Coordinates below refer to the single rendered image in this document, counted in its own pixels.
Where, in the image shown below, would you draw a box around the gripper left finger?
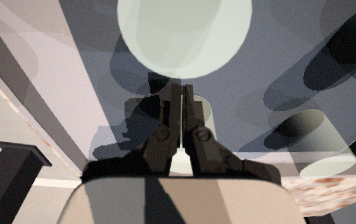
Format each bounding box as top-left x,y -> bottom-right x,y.
81,84 -> 181,183

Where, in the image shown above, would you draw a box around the clear glass jar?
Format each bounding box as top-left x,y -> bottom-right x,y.
170,95 -> 217,174
331,13 -> 356,79
117,0 -> 252,79
279,109 -> 356,179

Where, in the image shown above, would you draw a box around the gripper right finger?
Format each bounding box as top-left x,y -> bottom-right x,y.
182,85 -> 282,185

